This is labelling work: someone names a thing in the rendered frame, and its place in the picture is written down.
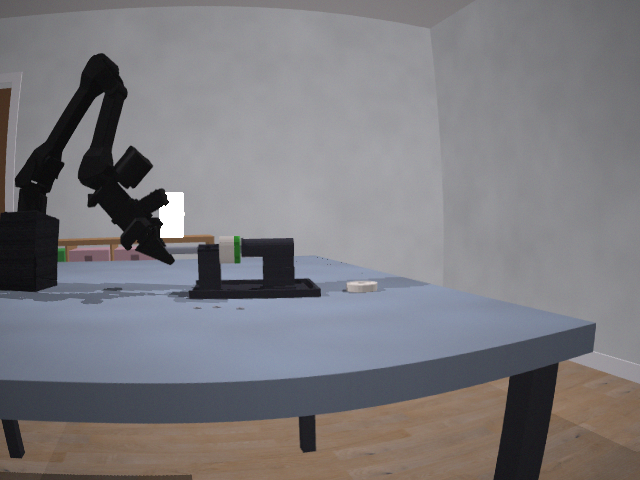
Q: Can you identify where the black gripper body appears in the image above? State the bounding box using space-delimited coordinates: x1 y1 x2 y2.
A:
110 196 164 250

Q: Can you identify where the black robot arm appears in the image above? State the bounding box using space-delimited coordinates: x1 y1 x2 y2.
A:
15 53 170 217

